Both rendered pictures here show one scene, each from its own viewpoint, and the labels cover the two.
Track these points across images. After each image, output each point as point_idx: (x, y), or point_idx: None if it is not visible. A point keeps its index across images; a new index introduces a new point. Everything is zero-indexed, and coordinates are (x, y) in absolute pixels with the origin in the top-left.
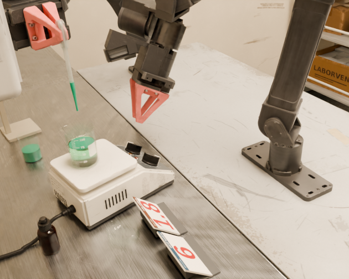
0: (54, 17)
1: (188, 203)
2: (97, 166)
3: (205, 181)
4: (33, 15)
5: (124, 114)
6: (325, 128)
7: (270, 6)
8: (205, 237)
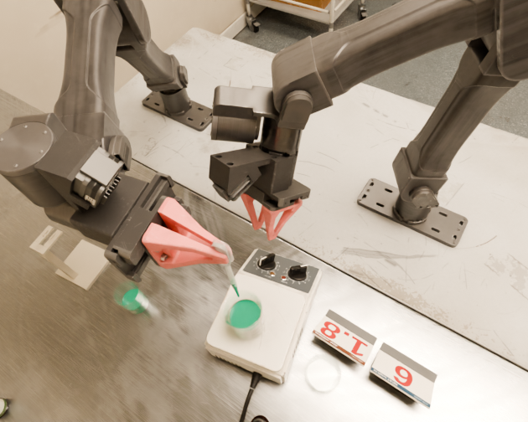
0: (196, 233)
1: (352, 298)
2: (268, 325)
3: (349, 260)
4: (166, 245)
5: (194, 188)
6: (412, 135)
7: None
8: (396, 337)
